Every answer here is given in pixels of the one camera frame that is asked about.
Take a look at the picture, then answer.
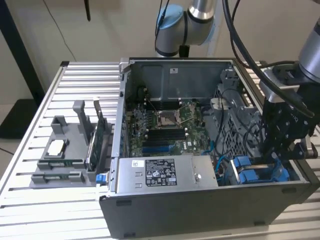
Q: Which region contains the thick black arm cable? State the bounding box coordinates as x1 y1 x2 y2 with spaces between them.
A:
229 0 266 73
221 0 315 118

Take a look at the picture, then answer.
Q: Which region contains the silver power supply unit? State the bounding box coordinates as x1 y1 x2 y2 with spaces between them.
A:
115 154 219 195

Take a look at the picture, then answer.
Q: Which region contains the thin blue wire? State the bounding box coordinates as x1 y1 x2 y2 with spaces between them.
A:
208 141 227 178

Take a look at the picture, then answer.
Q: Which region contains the green motherboard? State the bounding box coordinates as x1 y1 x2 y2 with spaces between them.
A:
124 99 216 157

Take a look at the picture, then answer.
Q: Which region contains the blue expansion slot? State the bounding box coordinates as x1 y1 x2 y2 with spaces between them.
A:
142 147 170 154

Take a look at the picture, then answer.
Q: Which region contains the silver CPU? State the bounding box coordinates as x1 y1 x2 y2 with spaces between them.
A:
47 140 67 156

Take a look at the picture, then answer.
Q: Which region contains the black looped case wire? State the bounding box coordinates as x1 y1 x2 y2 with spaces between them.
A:
214 88 235 156

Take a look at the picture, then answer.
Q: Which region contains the perforated grey metal cage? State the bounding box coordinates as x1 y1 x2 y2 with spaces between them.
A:
212 68 265 161

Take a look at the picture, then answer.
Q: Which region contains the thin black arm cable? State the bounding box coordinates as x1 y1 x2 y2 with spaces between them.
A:
155 0 171 32

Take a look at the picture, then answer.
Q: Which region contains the CPU socket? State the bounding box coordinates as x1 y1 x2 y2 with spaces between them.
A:
154 109 180 127

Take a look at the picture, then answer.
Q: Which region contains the black hanging rod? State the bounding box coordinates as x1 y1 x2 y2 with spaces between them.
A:
83 0 91 22

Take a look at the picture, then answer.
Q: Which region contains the metal socket cover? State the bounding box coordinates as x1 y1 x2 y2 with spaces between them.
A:
176 103 198 123

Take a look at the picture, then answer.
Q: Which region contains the disk bay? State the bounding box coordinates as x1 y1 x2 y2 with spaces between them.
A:
229 152 293 186

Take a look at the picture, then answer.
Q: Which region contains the black expansion slot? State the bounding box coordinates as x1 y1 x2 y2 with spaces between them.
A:
142 140 171 148

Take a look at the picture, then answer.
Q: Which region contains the dark grey PC case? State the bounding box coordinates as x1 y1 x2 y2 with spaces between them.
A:
98 56 320 240

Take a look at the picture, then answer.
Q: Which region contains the green RAM stick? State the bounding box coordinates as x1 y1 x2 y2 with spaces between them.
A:
44 161 83 169
42 175 77 182

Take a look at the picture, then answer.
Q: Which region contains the grey parts rack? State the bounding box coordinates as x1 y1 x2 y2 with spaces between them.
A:
29 99 116 190

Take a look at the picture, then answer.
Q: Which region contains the thin wire locking lever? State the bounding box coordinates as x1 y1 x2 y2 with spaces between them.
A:
146 97 159 113

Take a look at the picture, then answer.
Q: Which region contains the black disk wire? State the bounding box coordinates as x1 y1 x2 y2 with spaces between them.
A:
253 119 265 153
242 121 258 153

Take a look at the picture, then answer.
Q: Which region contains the green graphics card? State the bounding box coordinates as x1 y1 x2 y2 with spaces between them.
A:
86 98 113 173

